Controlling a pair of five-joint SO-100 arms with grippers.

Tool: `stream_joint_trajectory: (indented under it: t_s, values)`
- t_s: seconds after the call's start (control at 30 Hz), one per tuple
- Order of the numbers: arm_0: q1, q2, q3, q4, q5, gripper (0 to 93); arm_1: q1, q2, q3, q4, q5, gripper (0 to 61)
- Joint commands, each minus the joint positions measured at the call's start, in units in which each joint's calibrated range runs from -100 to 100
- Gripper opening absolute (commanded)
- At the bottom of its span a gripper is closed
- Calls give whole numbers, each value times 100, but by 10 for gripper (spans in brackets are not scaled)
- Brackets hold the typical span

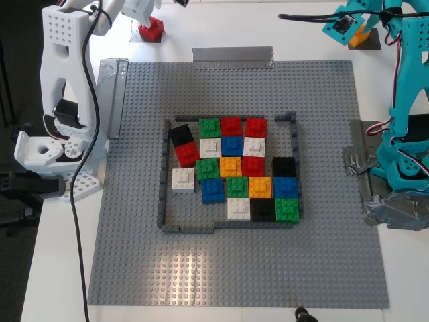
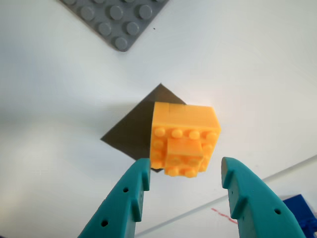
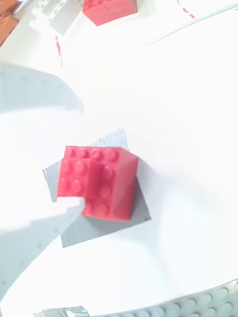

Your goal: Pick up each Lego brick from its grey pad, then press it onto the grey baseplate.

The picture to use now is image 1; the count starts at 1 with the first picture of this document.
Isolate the blue brick cube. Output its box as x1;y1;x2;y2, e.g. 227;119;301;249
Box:
200;177;226;205
273;176;300;199
221;135;244;157

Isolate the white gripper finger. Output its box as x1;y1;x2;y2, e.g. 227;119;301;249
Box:
135;15;154;30

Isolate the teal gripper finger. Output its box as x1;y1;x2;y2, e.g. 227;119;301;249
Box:
363;9;382;34

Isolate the grey duct tape strip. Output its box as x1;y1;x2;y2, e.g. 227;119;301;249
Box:
192;46;276;70
342;119;383;202
97;58;130;140

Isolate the dark grey brick frame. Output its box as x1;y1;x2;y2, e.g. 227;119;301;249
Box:
157;113;304;235

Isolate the grey tape square patch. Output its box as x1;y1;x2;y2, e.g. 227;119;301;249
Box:
129;19;164;44
347;27;383;52

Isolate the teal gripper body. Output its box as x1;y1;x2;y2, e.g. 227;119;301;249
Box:
336;0;383;15

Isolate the black brick cube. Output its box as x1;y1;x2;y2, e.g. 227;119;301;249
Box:
250;197;277;223
271;156;297;178
168;123;196;148

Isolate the teal camera mount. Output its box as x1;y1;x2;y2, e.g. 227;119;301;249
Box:
322;13;366;46

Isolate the white brick cube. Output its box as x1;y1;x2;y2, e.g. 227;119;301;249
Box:
243;136;267;158
171;167;196;195
226;197;252;222
199;137;223;159

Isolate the crumpled grey duct tape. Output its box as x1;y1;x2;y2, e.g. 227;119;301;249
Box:
361;189;429;233

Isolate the red brick cube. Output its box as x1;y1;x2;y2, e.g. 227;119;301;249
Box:
138;16;166;43
220;116;243;138
241;155;267;178
245;117;268;139
174;140;199;168

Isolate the green brick cube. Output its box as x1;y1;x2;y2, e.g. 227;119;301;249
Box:
195;158;221;180
275;197;302;223
198;117;222;140
225;176;250;199

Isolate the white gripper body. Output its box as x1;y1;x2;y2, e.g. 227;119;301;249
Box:
123;0;162;17

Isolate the black knob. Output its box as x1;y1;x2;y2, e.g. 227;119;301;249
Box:
294;306;320;322

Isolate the grey studded baseplate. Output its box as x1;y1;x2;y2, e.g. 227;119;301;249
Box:
86;59;391;308

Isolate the orange brick cube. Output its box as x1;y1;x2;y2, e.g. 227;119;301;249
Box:
347;25;371;48
248;176;273;199
219;156;243;178

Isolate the black table clamp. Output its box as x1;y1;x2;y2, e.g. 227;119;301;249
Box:
0;170;66;209

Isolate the black camera cable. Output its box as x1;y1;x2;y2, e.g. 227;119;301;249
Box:
277;8;429;25
69;0;113;322

